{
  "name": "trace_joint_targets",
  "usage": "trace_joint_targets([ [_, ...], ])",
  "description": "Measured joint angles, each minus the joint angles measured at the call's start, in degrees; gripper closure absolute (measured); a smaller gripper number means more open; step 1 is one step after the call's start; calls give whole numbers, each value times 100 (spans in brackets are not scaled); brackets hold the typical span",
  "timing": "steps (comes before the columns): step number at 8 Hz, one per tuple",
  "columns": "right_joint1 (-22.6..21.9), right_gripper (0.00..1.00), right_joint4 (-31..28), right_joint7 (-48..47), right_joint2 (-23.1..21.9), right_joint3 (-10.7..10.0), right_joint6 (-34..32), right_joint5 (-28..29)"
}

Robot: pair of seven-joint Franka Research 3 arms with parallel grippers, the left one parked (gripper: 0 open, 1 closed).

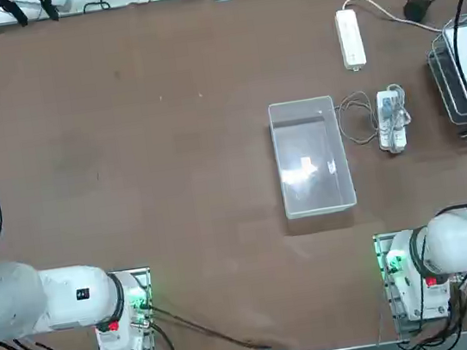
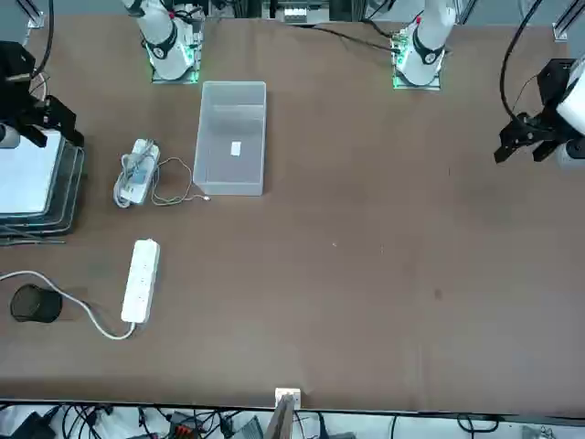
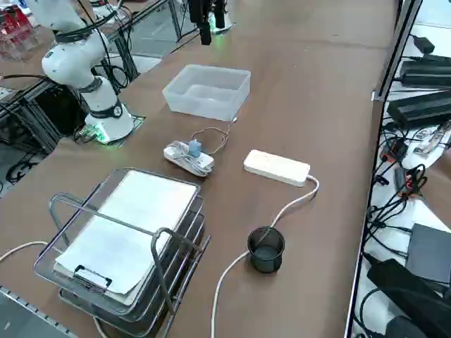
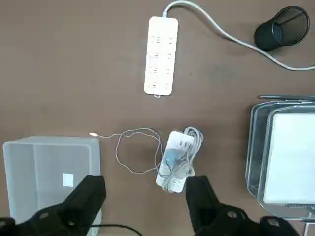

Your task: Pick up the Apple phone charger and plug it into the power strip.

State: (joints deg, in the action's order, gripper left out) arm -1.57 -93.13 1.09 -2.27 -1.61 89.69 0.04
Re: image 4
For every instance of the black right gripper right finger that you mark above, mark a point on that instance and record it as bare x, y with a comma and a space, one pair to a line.
204, 209

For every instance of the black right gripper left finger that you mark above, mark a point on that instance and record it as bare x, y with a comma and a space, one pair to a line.
81, 204

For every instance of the translucent plastic bin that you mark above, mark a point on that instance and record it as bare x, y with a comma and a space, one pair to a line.
49, 159

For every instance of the silver mesh tray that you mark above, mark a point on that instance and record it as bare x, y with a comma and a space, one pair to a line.
264, 159
251, 147

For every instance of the white flat sheet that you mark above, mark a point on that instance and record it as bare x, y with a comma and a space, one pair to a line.
292, 157

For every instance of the black mesh pen cup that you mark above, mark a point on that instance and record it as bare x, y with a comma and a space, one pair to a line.
268, 37

